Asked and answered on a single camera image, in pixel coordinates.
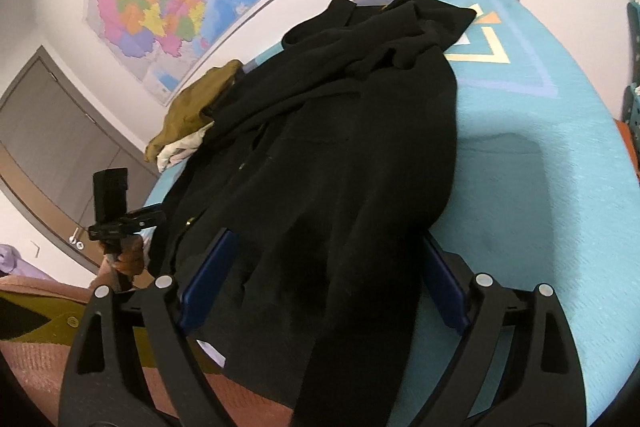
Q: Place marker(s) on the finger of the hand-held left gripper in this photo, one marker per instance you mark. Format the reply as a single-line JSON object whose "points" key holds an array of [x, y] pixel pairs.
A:
{"points": [[147, 216]]}

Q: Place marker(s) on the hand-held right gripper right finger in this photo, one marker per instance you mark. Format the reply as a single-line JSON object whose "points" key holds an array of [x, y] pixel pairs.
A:
{"points": [[447, 287]]}

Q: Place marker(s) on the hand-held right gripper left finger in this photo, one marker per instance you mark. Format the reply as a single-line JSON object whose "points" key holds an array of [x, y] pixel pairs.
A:
{"points": [[210, 282]]}

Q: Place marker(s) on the black coat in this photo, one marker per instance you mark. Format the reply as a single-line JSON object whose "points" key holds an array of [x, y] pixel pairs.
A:
{"points": [[325, 182]]}

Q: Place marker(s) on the person's left hand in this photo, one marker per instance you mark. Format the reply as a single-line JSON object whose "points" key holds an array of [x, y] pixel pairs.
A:
{"points": [[127, 259]]}

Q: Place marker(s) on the cream cloth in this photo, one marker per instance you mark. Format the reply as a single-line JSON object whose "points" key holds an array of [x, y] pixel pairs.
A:
{"points": [[175, 154]]}

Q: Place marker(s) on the grey wardrobe door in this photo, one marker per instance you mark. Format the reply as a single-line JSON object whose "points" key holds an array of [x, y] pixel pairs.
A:
{"points": [[60, 147]]}

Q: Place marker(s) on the purple cloth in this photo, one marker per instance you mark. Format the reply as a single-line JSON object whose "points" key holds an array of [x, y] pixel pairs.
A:
{"points": [[10, 259]]}

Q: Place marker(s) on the mustard garment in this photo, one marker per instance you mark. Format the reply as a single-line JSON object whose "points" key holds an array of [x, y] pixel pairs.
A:
{"points": [[195, 107]]}

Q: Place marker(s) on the teal grey patterned bed sheet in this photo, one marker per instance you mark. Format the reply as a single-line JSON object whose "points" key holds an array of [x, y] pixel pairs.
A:
{"points": [[525, 157]]}

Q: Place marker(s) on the colourful wall map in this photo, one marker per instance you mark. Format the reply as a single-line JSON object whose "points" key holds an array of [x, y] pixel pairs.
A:
{"points": [[165, 7]]}

